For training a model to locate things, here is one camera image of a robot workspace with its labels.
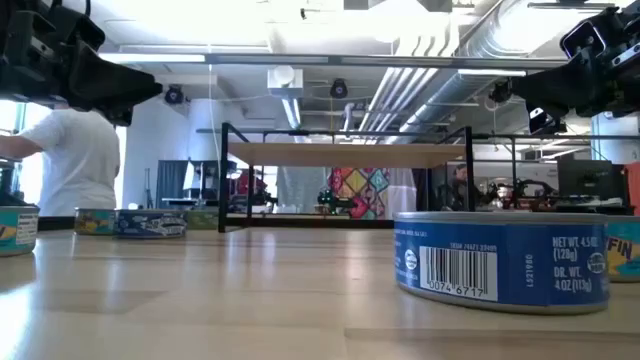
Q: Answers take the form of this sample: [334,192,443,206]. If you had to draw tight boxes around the grey overhead beam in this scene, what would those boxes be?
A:
[204,53,569,70]

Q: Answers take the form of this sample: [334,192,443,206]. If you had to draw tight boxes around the green label seafood can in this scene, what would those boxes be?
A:
[183,209,221,231]

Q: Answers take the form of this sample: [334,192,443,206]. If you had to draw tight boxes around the silver ventilation duct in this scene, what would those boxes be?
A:
[399,0,569,146]

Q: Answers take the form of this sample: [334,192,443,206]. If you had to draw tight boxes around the orange panel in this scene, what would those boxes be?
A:
[623,162,640,216]

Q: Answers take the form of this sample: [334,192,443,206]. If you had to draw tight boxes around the black background rig frame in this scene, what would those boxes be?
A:
[195,127,640,211]

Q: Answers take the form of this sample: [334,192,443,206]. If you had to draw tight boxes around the person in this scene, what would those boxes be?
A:
[449,163,476,211]
[0,102,121,217]

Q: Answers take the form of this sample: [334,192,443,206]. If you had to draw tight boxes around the grey curtain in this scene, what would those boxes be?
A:
[155,159,190,209]

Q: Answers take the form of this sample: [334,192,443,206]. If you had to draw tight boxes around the colourful patterned cloth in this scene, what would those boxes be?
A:
[327,168,391,220]

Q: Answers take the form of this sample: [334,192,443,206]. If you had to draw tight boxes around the black aluminium rig frame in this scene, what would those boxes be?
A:
[37,213,397,232]

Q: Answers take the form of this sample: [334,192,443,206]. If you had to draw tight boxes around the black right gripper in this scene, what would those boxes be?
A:
[509,0,640,136]

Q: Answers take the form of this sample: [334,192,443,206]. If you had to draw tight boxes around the white hanging cloth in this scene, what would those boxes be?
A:
[388,168,419,220]

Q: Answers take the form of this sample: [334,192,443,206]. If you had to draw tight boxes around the wooden shelf black metal legs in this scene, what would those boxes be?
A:
[218,122,475,234]

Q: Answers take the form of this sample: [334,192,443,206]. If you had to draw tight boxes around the bright ceiling light strip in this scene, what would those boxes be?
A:
[97,52,207,65]

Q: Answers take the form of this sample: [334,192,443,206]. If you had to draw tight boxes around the teal label seafood can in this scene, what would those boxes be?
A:
[605,215,640,284]
[73,207,117,236]
[0,204,40,258]

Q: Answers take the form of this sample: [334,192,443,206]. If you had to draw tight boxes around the blue label seafood can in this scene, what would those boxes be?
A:
[113,209,188,240]
[393,211,610,315]

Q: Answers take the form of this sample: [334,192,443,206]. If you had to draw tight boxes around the grey hanging cloth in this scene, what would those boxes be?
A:
[276,166,329,215]

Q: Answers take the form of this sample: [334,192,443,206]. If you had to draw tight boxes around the black monitor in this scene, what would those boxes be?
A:
[557,158,626,201]

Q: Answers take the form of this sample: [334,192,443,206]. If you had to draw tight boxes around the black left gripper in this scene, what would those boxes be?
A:
[0,0,164,127]

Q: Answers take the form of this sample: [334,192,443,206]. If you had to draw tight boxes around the black desk equipment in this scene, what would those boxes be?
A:
[0,158,26,207]

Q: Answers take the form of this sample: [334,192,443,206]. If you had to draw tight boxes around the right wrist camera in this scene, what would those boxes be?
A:
[559,19,607,60]

